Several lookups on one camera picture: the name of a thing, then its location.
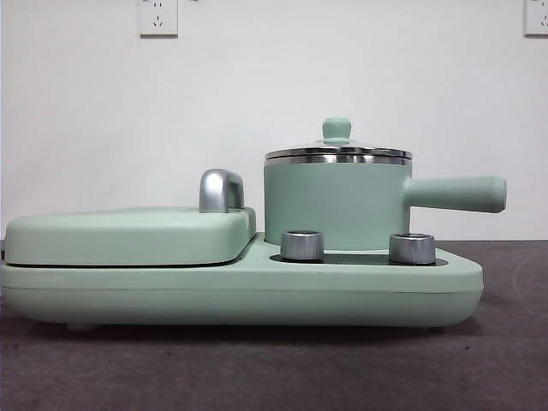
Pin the glass lid with green knob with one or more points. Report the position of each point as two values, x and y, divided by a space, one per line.
336 128

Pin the silver control knob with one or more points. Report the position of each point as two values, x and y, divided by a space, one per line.
301 246
412 248

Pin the mint green breakfast machine base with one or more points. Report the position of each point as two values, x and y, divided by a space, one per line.
257 291

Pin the mint green griddle cover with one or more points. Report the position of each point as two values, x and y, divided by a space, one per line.
120 235

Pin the white wall socket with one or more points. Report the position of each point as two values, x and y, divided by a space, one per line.
537 17
157 17

